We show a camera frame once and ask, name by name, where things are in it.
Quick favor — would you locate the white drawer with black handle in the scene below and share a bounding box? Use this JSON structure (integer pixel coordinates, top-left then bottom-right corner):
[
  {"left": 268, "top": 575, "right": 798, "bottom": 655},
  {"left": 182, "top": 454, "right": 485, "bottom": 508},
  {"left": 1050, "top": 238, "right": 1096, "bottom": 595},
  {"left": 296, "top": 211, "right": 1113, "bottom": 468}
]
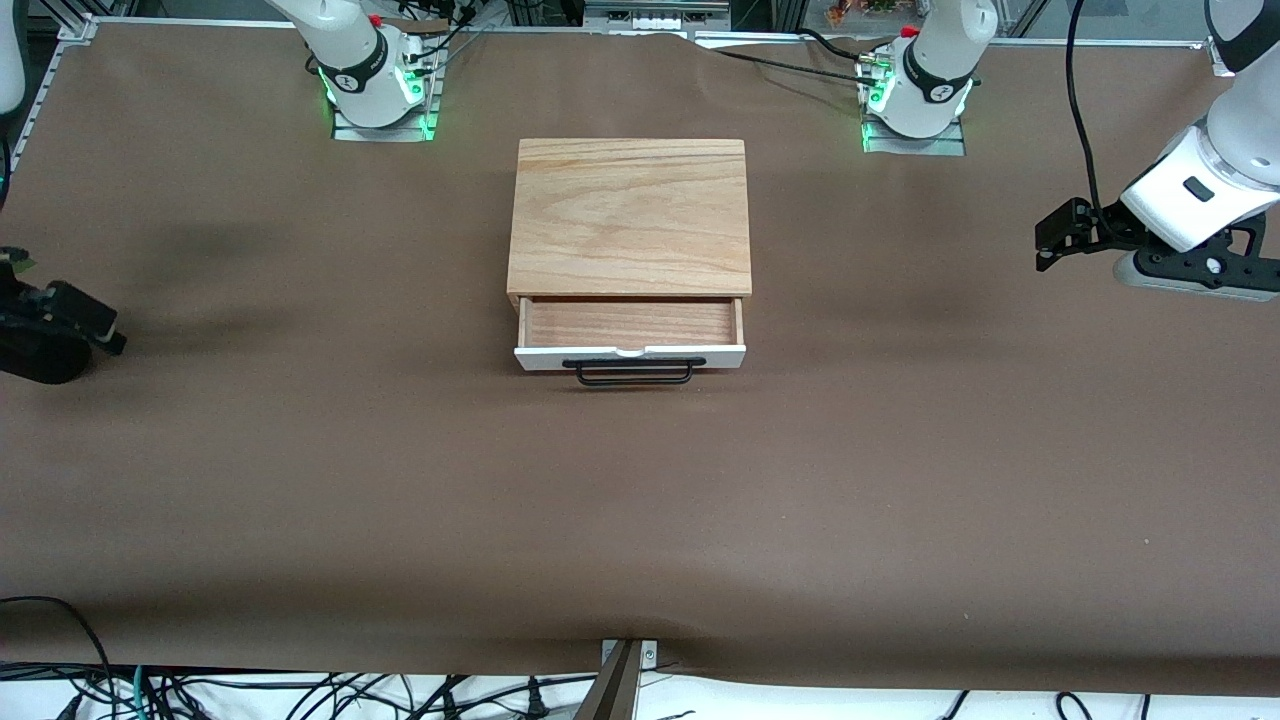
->
[{"left": 513, "top": 295, "right": 748, "bottom": 388}]

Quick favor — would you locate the wooden drawer cabinet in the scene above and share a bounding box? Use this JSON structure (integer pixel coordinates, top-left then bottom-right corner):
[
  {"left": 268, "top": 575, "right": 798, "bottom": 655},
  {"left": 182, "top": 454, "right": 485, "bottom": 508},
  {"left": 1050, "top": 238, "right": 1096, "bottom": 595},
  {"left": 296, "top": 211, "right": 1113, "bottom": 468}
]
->
[{"left": 506, "top": 138, "right": 753, "bottom": 299}]

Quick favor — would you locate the black ribbed cylinder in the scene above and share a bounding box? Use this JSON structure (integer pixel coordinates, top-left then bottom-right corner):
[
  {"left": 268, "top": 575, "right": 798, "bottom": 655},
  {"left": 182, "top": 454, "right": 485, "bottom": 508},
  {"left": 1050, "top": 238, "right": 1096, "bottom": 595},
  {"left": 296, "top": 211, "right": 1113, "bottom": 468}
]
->
[{"left": 0, "top": 335, "right": 93, "bottom": 386}]

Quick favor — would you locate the grey background box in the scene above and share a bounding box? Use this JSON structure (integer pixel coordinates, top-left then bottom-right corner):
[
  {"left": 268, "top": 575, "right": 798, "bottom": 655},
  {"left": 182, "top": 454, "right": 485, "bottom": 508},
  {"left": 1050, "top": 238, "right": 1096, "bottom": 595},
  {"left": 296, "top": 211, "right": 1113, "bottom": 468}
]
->
[{"left": 585, "top": 0, "right": 731, "bottom": 29}]

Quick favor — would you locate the brown table cover sheet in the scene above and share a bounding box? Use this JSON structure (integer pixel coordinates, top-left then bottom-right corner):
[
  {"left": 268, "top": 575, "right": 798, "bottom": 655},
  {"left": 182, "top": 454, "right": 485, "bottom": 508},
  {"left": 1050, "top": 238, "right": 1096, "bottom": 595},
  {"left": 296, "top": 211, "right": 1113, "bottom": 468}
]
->
[{"left": 0, "top": 20, "right": 1280, "bottom": 696}]

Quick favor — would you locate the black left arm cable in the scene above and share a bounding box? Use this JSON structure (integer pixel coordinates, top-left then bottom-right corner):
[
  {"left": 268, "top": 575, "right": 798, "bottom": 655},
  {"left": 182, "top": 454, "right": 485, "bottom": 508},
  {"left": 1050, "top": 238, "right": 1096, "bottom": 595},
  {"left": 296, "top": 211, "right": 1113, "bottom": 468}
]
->
[{"left": 1064, "top": 0, "right": 1111, "bottom": 226}]

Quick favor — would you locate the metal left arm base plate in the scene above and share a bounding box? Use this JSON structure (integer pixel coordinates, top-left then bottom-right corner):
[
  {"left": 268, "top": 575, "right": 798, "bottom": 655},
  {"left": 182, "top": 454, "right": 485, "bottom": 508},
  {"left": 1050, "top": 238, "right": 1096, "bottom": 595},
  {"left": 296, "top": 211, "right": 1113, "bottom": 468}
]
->
[{"left": 860, "top": 55, "right": 968, "bottom": 157}]

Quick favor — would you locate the black looped cable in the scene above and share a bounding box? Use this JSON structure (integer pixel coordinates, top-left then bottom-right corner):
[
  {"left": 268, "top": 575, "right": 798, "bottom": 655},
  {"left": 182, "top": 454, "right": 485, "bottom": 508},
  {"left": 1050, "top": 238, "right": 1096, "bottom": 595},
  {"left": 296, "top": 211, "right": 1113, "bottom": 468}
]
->
[{"left": 0, "top": 596, "right": 111, "bottom": 720}]

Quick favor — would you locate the black base power cable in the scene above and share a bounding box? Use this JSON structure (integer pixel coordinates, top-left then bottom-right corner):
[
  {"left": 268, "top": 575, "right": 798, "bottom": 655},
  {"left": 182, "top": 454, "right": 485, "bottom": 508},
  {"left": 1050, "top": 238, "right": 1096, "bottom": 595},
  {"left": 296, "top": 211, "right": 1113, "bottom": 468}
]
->
[{"left": 700, "top": 28, "right": 873, "bottom": 89}]

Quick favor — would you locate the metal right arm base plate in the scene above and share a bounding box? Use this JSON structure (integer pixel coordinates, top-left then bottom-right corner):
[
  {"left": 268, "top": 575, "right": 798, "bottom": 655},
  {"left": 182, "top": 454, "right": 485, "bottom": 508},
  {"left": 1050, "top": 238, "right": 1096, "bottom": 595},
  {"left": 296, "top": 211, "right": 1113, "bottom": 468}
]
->
[{"left": 330, "top": 60, "right": 443, "bottom": 143}]

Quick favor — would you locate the brown angled post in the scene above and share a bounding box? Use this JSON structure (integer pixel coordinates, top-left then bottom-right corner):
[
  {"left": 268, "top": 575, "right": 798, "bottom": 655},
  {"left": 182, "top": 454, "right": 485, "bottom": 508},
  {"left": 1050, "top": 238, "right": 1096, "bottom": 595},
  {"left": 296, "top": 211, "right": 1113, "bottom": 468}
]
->
[{"left": 572, "top": 640, "right": 641, "bottom": 720}]

